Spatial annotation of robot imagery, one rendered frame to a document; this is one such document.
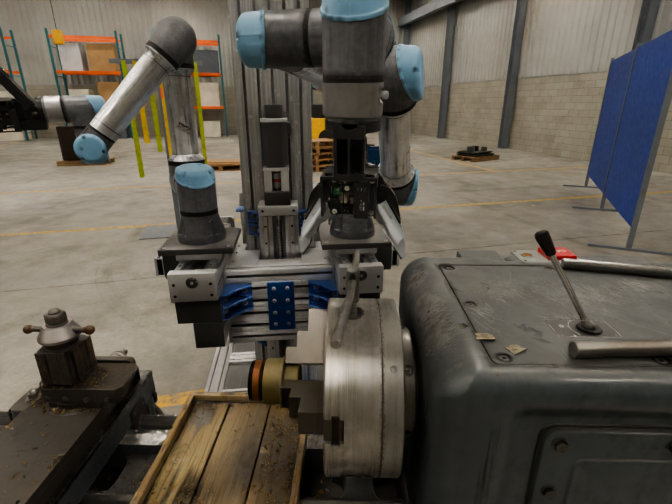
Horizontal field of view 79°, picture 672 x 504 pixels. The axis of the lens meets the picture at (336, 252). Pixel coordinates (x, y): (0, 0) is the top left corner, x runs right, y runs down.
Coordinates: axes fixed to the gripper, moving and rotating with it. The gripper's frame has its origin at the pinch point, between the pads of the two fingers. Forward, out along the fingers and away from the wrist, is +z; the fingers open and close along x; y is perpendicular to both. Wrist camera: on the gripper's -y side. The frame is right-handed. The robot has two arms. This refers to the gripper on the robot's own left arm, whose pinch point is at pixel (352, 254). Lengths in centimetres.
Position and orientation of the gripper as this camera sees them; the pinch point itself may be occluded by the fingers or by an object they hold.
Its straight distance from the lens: 61.8
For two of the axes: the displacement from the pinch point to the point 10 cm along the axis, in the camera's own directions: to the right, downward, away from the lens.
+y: -1.2, 4.2, -9.0
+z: 0.0, 9.1, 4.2
